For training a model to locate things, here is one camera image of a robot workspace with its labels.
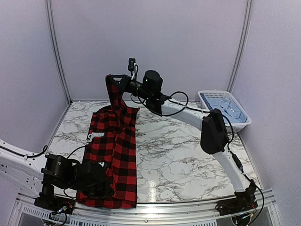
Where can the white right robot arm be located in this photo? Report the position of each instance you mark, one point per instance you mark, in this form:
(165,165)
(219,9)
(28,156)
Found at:
(214,136)

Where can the aluminium corner post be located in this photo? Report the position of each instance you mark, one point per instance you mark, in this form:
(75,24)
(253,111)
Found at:
(242,45)
(56,51)

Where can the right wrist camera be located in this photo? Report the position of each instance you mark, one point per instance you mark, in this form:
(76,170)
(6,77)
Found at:
(131,64)

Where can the light blue shirt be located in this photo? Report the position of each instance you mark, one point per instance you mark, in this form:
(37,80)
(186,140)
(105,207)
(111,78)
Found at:
(227,108)

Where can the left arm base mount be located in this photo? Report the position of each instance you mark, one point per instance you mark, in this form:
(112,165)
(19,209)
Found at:
(56,204)

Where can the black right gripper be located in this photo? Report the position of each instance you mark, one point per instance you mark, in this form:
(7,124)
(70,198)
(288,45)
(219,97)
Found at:
(124,81)

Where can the red black plaid shirt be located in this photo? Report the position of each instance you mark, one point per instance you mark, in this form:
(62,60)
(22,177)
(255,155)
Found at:
(117,146)

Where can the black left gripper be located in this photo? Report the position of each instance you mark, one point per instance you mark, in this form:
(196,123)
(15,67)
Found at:
(103,192)

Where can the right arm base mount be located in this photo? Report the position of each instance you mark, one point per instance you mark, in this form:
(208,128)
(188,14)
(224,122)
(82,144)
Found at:
(242,202)

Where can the right aluminium corner post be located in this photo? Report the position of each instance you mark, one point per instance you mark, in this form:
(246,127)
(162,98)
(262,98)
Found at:
(242,45)

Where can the aluminium front frame rail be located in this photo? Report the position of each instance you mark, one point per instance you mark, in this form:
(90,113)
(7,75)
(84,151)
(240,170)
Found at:
(194,213)

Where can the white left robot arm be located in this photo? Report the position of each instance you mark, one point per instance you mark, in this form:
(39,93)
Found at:
(32,171)

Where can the white plastic basket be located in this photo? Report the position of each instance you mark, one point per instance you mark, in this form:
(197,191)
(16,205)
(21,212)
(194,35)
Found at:
(221,94)

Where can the left aluminium corner post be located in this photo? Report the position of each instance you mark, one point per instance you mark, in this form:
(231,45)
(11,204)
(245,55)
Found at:
(56,51)

